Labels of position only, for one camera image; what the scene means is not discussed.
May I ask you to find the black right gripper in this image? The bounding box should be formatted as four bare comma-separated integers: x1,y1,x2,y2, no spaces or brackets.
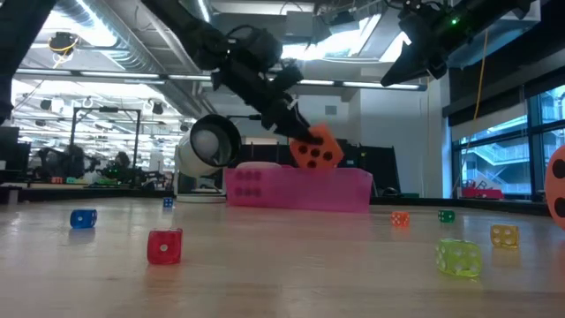
380,0,469,88

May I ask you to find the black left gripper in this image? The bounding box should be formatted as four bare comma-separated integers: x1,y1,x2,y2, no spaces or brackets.
210,59,327,147

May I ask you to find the large orange foam die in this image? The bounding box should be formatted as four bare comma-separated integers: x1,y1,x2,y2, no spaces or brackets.
289,123,346,170
544,144,565,231

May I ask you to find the large pink foam die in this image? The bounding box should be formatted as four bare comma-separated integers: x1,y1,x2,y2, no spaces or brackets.
232,160,284,209

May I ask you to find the pink translucent plastic bin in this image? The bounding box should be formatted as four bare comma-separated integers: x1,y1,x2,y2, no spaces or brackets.
223,164,374,215

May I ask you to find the small orange die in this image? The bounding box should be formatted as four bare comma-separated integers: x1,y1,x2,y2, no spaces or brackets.
390,210,411,228

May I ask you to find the small red die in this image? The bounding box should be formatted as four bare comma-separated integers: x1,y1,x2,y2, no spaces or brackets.
146,226,184,266

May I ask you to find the small yellow die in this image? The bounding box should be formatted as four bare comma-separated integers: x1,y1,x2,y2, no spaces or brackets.
490,223,521,249

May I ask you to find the small lime green die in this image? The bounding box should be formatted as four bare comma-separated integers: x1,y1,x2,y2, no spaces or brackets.
434,238,484,278

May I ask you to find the black low partition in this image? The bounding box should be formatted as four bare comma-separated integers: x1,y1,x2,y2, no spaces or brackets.
240,141,293,168

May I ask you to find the black equipment cabinet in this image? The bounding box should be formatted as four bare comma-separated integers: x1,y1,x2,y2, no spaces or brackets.
348,143,402,196

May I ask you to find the white round desk fan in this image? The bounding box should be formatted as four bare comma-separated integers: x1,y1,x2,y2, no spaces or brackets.
173,113,244,205

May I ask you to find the white paper sign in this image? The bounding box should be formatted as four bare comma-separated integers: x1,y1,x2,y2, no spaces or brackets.
471,173,503,191

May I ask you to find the red box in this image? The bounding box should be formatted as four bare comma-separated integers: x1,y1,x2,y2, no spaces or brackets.
461,185,505,201

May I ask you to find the black computer monitor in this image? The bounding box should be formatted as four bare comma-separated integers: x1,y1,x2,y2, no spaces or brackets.
0,126,31,186

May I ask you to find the thin black stand frame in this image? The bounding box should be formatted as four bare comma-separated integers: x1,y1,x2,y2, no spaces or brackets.
226,113,268,147

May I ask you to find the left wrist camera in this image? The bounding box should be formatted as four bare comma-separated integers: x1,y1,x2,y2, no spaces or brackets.
274,60,306,92

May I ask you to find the yellow hanging cable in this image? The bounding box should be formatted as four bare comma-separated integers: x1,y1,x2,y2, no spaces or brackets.
472,28,490,121

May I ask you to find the black aluminium table frame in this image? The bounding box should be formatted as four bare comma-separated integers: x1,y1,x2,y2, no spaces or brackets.
0,185,565,218

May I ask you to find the round silver air duct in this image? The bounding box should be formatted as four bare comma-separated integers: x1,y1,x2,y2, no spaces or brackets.
178,0,214,27

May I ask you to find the black gantry frame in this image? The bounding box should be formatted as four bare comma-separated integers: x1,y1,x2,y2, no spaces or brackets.
67,105,143,178

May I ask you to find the yellow ceiling cable reel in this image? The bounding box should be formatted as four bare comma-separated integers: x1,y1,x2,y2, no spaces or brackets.
47,30,81,57

